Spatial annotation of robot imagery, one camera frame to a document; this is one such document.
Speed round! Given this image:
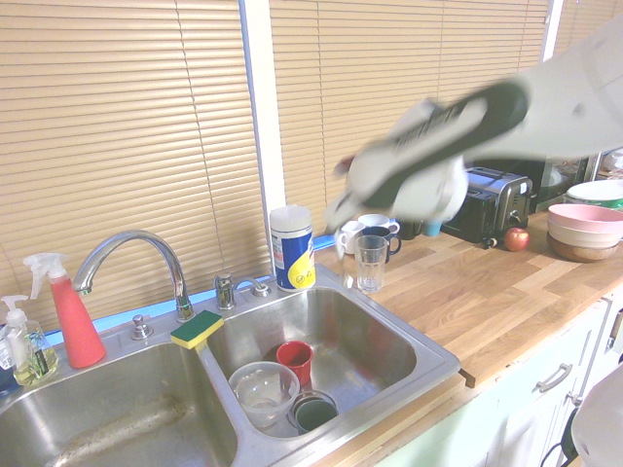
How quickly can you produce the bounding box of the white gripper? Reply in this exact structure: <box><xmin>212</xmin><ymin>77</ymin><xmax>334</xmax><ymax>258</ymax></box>
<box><xmin>322</xmin><ymin>191</ymin><xmax>364</xmax><ymax>235</ymax></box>

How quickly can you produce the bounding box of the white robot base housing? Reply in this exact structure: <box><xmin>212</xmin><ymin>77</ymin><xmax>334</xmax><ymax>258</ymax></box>
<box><xmin>566</xmin><ymin>361</ymin><xmax>623</xmax><ymax>467</ymax></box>

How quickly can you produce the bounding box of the chrome sink knob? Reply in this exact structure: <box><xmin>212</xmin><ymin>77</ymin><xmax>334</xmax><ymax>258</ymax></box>
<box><xmin>129</xmin><ymin>313</ymin><xmax>155</xmax><ymax>341</ymax></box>

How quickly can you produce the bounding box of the stainless steel double sink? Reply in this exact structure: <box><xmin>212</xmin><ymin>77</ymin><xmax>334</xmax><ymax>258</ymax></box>
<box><xmin>0</xmin><ymin>265</ymin><xmax>461</xmax><ymax>467</ymax></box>

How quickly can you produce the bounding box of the small white mug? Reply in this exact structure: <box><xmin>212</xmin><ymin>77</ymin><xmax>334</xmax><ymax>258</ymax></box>
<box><xmin>337</xmin><ymin>220</ymin><xmax>367</xmax><ymax>256</ymax></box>

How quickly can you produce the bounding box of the large white mug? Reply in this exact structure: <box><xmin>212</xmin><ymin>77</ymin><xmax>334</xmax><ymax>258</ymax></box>
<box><xmin>357</xmin><ymin>213</ymin><xmax>401</xmax><ymax>235</ymax></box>

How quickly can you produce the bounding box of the disinfecting wipes canister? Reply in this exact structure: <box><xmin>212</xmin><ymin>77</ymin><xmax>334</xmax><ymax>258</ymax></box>
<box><xmin>269</xmin><ymin>204</ymin><xmax>317</xmax><ymax>294</ymax></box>

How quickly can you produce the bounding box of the navy blue mug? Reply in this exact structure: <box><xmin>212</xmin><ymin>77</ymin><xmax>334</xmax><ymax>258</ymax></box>
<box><xmin>359</xmin><ymin>225</ymin><xmax>403</xmax><ymax>265</ymax></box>

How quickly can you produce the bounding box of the clear drinking glass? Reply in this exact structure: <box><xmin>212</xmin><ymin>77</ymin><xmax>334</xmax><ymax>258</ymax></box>
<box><xmin>353</xmin><ymin>234</ymin><xmax>389</xmax><ymax>295</ymax></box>

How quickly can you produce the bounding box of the red cup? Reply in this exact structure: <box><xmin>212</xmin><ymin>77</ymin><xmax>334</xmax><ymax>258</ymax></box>
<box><xmin>275</xmin><ymin>340</ymin><xmax>314</xmax><ymax>386</ymax></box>

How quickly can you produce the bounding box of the black silver toaster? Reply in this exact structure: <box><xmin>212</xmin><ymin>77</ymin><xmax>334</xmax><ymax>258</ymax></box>
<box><xmin>439</xmin><ymin>165</ymin><xmax>534</xmax><ymax>245</ymax></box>

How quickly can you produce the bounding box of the red apple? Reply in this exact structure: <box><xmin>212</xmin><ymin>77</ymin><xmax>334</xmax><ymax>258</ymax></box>
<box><xmin>502</xmin><ymin>226</ymin><xmax>531</xmax><ymax>253</ymax></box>

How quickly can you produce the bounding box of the yellow green sponge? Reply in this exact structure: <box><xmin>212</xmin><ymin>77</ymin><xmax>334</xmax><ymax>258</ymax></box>
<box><xmin>168</xmin><ymin>308</ymin><xmax>226</xmax><ymax>350</ymax></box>

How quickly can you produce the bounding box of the chrome gooseneck faucet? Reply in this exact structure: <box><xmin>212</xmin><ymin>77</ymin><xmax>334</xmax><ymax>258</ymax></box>
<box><xmin>72</xmin><ymin>229</ymin><xmax>198</xmax><ymax>324</ymax></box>

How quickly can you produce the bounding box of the clear plastic bowl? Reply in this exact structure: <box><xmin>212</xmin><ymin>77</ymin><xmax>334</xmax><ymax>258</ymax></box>
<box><xmin>228</xmin><ymin>360</ymin><xmax>302</xmax><ymax>430</ymax></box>

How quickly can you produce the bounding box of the dark green cup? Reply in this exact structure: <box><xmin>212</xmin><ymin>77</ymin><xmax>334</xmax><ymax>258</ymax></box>
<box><xmin>291</xmin><ymin>388</ymin><xmax>339</xmax><ymax>436</ymax></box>

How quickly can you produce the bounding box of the black microwave oven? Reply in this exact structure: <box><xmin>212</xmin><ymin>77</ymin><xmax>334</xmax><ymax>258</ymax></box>
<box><xmin>508</xmin><ymin>154</ymin><xmax>601</xmax><ymax>215</ymax></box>

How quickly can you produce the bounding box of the wide beige window blind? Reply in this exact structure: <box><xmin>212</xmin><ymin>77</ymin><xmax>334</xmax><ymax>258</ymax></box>
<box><xmin>0</xmin><ymin>0</ymin><xmax>272</xmax><ymax>333</ymax></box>

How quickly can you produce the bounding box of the cream bowl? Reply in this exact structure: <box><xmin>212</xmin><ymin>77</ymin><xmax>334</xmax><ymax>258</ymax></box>
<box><xmin>545</xmin><ymin>221</ymin><xmax>623</xmax><ymax>250</ymax></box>

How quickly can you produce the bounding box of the wooden bowl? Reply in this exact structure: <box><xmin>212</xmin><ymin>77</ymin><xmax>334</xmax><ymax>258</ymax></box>
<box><xmin>545</xmin><ymin>232</ymin><xmax>621</xmax><ymax>265</ymax></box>

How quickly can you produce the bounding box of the pink bowl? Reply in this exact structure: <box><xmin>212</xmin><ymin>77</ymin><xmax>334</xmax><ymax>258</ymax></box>
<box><xmin>546</xmin><ymin>203</ymin><xmax>623</xmax><ymax>235</ymax></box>

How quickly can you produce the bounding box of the white green plate stack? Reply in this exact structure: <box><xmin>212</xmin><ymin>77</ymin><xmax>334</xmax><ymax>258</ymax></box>
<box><xmin>564</xmin><ymin>180</ymin><xmax>623</xmax><ymax>212</ymax></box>

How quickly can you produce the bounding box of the pale green kitchen cabinet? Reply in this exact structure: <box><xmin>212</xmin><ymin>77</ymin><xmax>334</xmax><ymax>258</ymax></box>
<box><xmin>379</xmin><ymin>291</ymin><xmax>623</xmax><ymax>467</ymax></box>

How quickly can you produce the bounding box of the red spray bottle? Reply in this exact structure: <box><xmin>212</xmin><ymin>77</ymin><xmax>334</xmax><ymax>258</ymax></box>
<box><xmin>21</xmin><ymin>252</ymin><xmax>108</xmax><ymax>370</ymax></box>

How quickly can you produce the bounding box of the narrow beige window blind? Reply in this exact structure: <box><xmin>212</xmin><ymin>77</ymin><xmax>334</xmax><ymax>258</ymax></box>
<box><xmin>553</xmin><ymin>0</ymin><xmax>623</xmax><ymax>55</ymax></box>

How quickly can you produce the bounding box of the clear hand soap bottle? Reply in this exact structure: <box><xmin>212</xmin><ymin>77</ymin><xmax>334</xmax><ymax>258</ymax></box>
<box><xmin>0</xmin><ymin>294</ymin><xmax>61</xmax><ymax>388</ymax></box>

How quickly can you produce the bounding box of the white blue pump bottle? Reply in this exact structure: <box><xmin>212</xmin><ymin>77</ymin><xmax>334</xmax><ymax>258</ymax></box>
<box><xmin>0</xmin><ymin>322</ymin><xmax>16</xmax><ymax>386</ymax></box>

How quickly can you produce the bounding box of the metal cabinet drawer handle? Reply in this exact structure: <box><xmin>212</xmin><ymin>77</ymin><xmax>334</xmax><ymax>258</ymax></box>
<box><xmin>535</xmin><ymin>362</ymin><xmax>574</xmax><ymax>395</ymax></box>

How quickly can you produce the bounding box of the black cable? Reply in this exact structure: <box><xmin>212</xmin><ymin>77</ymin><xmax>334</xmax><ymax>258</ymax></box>
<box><xmin>538</xmin><ymin>435</ymin><xmax>571</xmax><ymax>467</ymax></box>

